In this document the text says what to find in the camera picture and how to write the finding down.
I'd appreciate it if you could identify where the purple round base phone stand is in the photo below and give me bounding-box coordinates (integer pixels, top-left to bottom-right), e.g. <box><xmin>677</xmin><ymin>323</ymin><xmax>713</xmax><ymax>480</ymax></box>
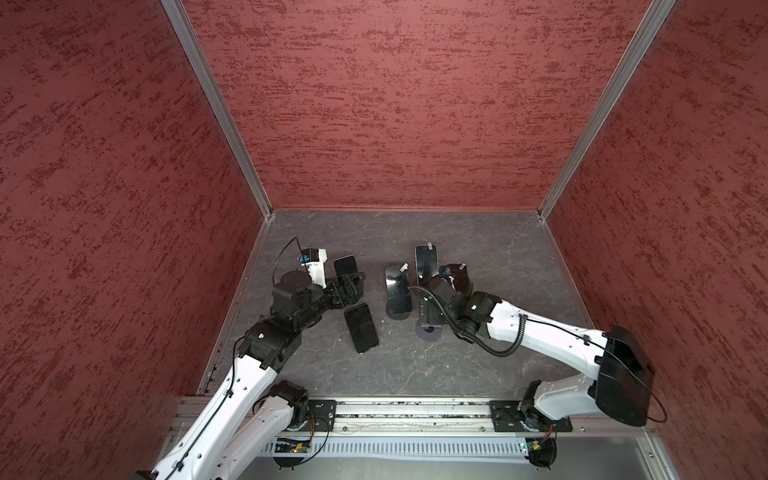
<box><xmin>416</xmin><ymin>297</ymin><xmax>444</xmax><ymax>342</ymax></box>

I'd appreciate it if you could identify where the black phone with white tag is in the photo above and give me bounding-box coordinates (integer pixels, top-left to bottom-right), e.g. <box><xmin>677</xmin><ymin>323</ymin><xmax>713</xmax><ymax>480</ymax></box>
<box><xmin>415</xmin><ymin>242</ymin><xmax>439</xmax><ymax>285</ymax></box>

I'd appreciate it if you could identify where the maroon edged reflective phone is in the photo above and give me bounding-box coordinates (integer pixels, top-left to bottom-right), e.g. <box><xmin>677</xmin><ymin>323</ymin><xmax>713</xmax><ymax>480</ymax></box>
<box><xmin>444</xmin><ymin>263</ymin><xmax>473</xmax><ymax>296</ymax></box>

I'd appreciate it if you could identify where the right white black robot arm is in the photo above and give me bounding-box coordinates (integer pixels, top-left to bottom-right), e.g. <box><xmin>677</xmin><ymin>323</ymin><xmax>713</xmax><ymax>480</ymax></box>
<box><xmin>409</xmin><ymin>275</ymin><xmax>659</xmax><ymax>431</ymax></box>

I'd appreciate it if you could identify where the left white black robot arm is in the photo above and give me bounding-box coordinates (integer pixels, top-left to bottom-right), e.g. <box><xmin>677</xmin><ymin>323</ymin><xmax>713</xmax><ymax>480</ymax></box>
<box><xmin>133</xmin><ymin>270</ymin><xmax>365</xmax><ymax>479</ymax></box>

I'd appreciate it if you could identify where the dark round centre stand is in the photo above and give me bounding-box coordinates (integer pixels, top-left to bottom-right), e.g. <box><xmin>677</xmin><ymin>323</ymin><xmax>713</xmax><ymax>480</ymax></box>
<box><xmin>385</xmin><ymin>300</ymin><xmax>413</xmax><ymax>321</ymax></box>

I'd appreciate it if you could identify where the reflective phone on centre stand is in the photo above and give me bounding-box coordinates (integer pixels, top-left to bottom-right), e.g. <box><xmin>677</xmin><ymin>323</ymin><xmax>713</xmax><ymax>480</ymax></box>
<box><xmin>385</xmin><ymin>263</ymin><xmax>412</xmax><ymax>302</ymax></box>

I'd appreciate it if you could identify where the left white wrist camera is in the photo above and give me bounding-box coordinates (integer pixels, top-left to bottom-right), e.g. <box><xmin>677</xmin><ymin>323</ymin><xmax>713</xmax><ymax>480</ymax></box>
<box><xmin>300</xmin><ymin>248</ymin><xmax>327</xmax><ymax>289</ymax></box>

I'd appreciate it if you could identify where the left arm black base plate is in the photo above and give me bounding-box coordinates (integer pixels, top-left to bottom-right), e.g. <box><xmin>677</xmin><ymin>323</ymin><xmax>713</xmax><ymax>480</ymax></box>
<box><xmin>287</xmin><ymin>399</ymin><xmax>338</xmax><ymax>433</ymax></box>

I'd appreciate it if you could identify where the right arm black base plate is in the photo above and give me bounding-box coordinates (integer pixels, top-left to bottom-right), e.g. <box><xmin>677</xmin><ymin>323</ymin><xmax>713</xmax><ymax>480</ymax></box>
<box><xmin>489</xmin><ymin>400</ymin><xmax>573</xmax><ymax>433</ymax></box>

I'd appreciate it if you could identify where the white slotted cable duct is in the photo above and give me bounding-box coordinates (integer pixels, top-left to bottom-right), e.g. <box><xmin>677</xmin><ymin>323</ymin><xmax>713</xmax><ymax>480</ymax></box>
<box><xmin>263</xmin><ymin>436</ymin><xmax>535</xmax><ymax>460</ymax></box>

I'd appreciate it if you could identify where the left aluminium corner post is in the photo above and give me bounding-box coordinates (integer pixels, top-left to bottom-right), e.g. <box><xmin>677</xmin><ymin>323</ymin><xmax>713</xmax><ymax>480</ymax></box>
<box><xmin>161</xmin><ymin>0</ymin><xmax>273</xmax><ymax>222</ymax></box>

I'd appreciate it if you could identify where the aluminium corner post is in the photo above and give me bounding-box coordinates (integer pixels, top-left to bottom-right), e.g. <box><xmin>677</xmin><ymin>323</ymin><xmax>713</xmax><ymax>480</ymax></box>
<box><xmin>538</xmin><ymin>0</ymin><xmax>676</xmax><ymax>223</ymax></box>
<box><xmin>161</xmin><ymin>0</ymin><xmax>273</xmax><ymax>222</ymax></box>

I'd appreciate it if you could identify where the right aluminium corner post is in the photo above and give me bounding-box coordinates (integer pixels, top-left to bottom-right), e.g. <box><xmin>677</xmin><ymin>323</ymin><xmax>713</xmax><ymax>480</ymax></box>
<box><xmin>538</xmin><ymin>0</ymin><xmax>676</xmax><ymax>223</ymax></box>

